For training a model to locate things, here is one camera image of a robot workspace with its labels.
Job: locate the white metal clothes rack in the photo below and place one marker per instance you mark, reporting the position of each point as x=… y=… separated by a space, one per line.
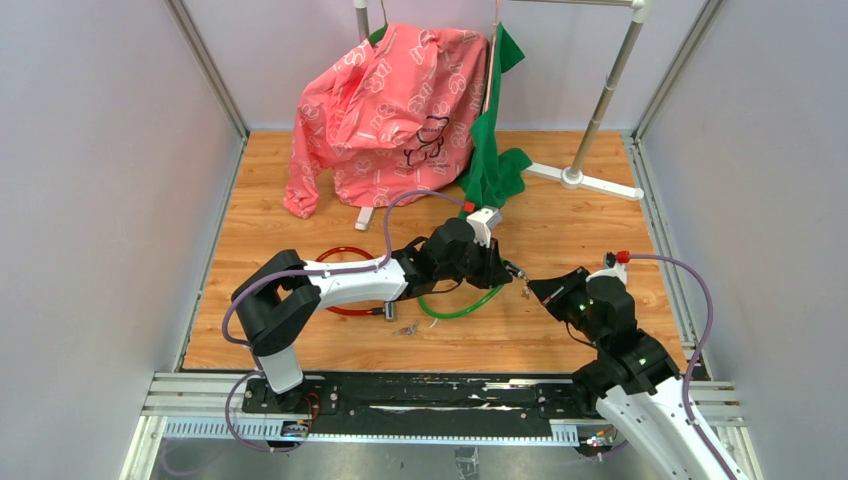
x=573 y=176

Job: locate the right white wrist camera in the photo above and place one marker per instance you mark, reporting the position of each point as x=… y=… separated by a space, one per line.
x=611 y=268

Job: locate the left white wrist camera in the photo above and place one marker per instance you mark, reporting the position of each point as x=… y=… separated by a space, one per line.
x=483 y=222

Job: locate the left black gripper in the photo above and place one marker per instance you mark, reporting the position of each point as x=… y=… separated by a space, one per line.
x=493 y=272

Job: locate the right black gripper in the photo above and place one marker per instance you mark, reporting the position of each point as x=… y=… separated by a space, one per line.
x=553 y=291

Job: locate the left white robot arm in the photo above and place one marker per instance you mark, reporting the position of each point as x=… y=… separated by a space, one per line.
x=274 y=305

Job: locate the green cloth garment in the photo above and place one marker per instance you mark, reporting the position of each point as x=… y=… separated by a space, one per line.
x=492 y=176

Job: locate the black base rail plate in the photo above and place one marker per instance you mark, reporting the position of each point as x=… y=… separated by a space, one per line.
x=433 y=406

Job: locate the green cable lock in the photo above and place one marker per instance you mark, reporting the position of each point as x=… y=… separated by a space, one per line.
x=514 y=270

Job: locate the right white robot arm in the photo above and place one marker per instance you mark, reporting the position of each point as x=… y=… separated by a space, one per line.
x=633 y=382

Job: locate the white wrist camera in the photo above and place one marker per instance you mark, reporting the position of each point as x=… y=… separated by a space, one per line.
x=483 y=222
x=611 y=268

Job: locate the red cable lock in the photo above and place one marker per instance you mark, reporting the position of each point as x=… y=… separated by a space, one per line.
x=388 y=310

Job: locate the keys near red lock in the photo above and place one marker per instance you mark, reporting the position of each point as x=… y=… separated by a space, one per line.
x=410 y=330

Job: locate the pink patterned jacket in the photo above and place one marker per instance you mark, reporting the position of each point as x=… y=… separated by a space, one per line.
x=389 y=117

